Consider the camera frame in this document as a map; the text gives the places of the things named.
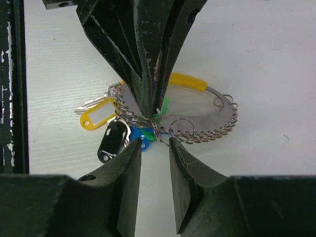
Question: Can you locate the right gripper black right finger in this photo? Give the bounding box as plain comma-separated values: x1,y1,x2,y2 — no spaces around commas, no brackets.
169,138,316,237

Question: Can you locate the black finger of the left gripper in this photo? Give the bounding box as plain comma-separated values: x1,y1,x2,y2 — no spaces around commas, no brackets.
158,0,207,109
76,0,158,117

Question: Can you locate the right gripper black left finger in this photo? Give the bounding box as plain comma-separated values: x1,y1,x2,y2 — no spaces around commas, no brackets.
0,139,141,237

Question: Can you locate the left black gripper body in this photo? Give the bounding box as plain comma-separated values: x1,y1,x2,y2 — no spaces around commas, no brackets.
42,0,79,10

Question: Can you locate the green tag key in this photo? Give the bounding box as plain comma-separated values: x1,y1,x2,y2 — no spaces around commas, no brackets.
137,96,171,143

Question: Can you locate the keyring with yellow blue tags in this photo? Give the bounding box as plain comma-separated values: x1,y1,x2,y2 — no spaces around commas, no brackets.
75,73,238,163

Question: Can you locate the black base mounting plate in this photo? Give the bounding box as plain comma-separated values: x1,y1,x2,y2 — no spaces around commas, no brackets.
0,0,30,174

